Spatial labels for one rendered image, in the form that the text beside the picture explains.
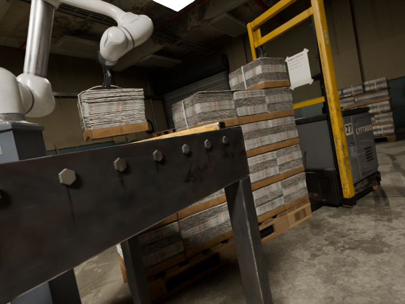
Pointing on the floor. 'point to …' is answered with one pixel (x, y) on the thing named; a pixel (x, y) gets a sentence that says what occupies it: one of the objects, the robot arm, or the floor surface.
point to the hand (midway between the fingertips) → (102, 74)
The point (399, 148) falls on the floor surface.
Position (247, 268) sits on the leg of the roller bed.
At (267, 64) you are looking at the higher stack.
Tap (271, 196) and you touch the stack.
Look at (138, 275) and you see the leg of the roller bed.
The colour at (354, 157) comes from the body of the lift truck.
